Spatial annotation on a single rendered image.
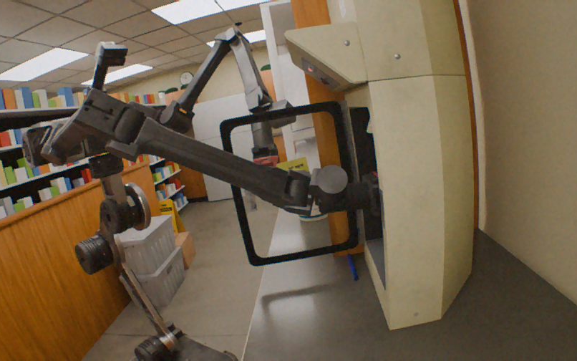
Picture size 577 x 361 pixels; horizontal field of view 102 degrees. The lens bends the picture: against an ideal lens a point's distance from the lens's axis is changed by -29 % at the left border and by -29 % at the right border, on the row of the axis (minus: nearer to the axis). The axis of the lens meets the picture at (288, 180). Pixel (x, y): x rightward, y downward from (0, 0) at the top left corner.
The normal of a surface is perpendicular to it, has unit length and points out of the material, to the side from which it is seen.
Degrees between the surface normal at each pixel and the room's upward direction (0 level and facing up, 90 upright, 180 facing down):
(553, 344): 0
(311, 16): 90
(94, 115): 71
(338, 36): 90
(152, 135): 66
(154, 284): 95
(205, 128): 90
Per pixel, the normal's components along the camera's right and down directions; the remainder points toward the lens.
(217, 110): -0.05, 0.23
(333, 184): -0.08, -0.42
